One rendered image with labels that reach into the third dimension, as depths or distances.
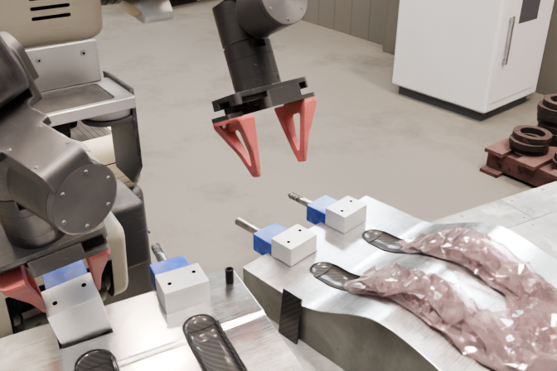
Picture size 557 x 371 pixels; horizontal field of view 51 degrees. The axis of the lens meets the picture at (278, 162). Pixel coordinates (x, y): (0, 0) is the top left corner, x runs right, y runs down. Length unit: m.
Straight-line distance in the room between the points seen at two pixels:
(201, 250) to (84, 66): 1.51
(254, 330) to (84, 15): 0.50
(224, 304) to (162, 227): 1.81
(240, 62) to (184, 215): 1.87
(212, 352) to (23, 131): 0.29
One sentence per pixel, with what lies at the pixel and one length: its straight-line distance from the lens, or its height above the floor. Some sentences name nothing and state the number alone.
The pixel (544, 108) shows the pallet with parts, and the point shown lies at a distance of 3.03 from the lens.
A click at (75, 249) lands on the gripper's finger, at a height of 1.01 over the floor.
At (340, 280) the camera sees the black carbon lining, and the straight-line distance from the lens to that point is 0.76.
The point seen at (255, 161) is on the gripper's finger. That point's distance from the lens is 0.68.
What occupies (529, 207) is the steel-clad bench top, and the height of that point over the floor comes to 0.80.
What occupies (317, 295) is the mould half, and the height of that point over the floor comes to 0.86.
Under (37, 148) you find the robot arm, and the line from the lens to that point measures 0.45.
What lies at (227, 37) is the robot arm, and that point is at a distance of 0.69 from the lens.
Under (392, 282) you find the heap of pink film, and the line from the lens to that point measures 0.67.
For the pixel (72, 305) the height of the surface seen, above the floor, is 0.94.
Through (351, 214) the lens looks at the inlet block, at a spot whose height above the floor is 0.88.
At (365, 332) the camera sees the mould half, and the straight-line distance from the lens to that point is 0.66.
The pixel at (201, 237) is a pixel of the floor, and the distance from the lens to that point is 2.37.
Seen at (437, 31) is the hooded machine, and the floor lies 0.46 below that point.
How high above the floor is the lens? 1.32
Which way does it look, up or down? 27 degrees down
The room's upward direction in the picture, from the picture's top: straight up
